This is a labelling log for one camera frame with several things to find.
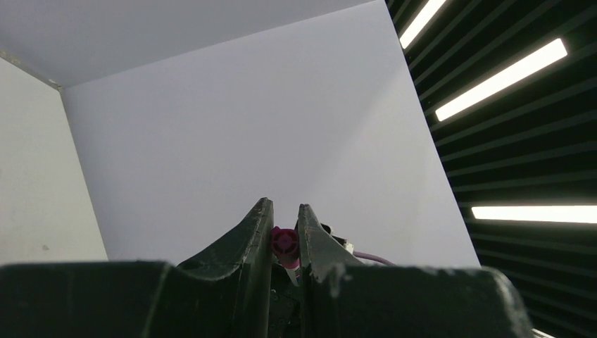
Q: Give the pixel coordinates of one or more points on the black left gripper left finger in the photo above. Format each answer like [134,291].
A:
[222,291]

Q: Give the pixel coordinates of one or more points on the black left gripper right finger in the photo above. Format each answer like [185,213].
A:
[343,297]

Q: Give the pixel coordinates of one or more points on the ceiling light strip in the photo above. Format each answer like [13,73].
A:
[550,214]
[422,18]
[533,63]

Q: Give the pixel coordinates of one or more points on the white marker pen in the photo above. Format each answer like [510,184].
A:
[294,275]

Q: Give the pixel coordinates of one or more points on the magenta marker cap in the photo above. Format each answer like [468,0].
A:
[285,246]

